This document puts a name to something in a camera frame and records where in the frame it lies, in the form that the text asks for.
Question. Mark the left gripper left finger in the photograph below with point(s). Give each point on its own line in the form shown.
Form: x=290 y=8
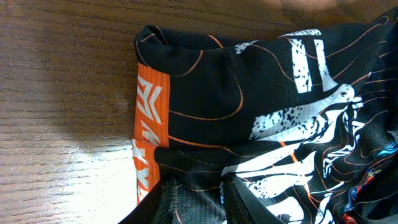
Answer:
x=156 y=207

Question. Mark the black patterned jersey shirt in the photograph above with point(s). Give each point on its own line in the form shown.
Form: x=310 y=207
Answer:
x=307 y=121

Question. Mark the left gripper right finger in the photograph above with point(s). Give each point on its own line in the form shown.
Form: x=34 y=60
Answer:
x=242 y=206

